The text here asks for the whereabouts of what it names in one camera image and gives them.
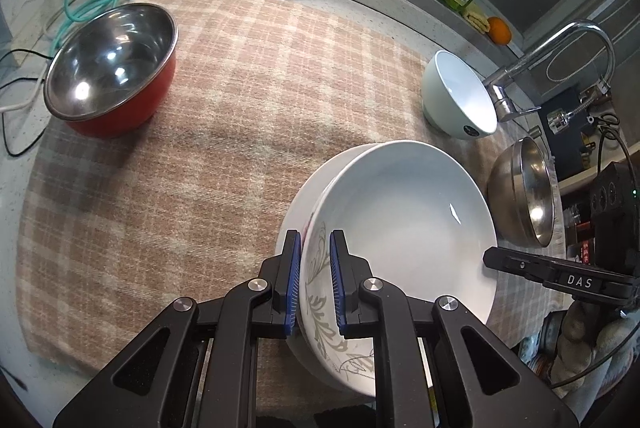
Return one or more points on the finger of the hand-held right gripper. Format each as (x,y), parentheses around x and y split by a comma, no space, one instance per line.
(515,264)

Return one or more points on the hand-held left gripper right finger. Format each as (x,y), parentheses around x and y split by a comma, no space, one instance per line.
(336,288)

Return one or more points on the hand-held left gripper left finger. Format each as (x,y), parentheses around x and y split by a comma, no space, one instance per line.
(295,288)

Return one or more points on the large floral plate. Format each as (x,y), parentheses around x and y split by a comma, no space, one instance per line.
(295,203)

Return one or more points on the white leaf-print plate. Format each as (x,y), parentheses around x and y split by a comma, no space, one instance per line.
(410,228)

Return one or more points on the white bowl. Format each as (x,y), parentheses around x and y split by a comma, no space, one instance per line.
(460,92)

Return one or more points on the red steel bowl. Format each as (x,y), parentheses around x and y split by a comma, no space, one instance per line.
(110,57)

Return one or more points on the dark knife holder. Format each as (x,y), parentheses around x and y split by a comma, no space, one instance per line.
(570,142)

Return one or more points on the black scissors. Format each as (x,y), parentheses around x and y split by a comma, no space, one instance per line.
(605,121)

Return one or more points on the chrome faucet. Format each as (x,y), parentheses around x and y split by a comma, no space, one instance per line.
(500,100)

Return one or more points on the plaid table cloth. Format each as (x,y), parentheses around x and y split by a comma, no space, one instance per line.
(225,132)

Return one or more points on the orange fruit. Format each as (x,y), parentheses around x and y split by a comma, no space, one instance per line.
(500,31)

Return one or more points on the yellow cloth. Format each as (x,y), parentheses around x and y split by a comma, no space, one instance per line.
(477,18)

